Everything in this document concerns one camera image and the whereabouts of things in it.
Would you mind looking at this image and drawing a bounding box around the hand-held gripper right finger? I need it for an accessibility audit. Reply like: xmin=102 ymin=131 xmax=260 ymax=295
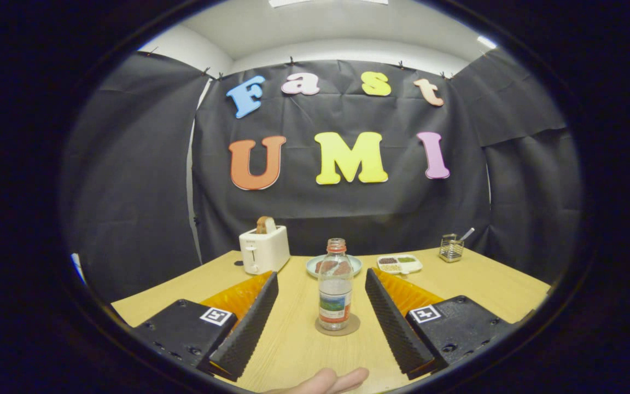
xmin=364 ymin=267 xmax=518 ymax=381

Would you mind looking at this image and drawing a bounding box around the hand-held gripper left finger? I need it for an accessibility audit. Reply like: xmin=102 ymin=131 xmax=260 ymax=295
xmin=129 ymin=271 xmax=280 ymax=383

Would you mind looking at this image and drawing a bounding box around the round brown coaster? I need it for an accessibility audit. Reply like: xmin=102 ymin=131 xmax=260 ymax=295
xmin=315 ymin=313 xmax=361 ymax=337

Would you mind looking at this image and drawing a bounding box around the clear plastic juice bottle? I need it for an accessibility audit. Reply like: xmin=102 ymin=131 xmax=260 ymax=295
xmin=318 ymin=238 xmax=354 ymax=331

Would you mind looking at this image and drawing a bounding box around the wooden table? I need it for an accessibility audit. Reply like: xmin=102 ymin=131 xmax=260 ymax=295
xmin=110 ymin=247 xmax=552 ymax=393

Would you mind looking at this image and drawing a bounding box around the white divided tray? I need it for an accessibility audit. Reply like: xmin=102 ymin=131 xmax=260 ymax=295
xmin=376 ymin=254 xmax=423 ymax=275

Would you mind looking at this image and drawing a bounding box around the white toaster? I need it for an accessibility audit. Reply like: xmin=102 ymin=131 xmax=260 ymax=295
xmin=239 ymin=223 xmax=291 ymax=275

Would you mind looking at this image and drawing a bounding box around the pale green plate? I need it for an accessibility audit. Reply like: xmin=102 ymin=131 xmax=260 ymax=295
xmin=306 ymin=254 xmax=363 ymax=279

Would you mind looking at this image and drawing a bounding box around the black backdrop cloth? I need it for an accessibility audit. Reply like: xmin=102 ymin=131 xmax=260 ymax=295
xmin=61 ymin=48 xmax=584 ymax=304

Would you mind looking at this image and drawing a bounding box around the long ceiling light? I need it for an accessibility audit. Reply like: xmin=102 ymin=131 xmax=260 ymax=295
xmin=269 ymin=0 xmax=389 ymax=8

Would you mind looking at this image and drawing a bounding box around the wire mesh holder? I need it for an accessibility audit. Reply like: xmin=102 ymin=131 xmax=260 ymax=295
xmin=439 ymin=234 xmax=464 ymax=263

